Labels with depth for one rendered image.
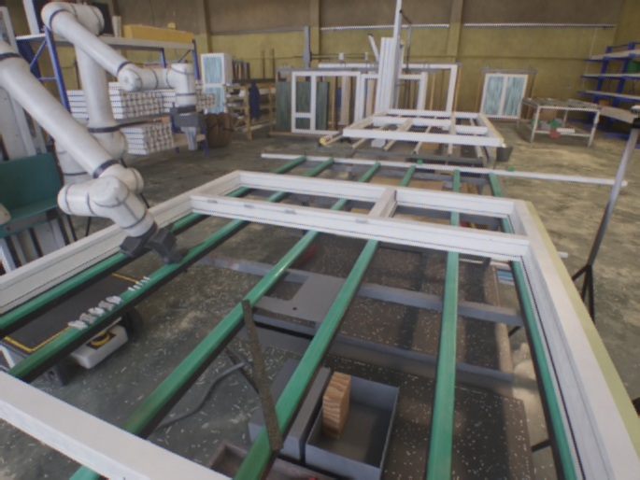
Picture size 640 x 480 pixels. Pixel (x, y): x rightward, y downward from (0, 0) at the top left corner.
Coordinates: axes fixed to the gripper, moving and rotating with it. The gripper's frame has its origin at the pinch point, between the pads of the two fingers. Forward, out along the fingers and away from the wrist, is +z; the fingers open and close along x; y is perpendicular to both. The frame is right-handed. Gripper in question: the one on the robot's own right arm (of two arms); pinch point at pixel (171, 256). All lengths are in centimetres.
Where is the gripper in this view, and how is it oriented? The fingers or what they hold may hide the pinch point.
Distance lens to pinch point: 123.9
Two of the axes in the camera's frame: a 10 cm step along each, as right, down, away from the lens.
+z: 1.8, 5.6, 8.1
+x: -9.4, -1.5, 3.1
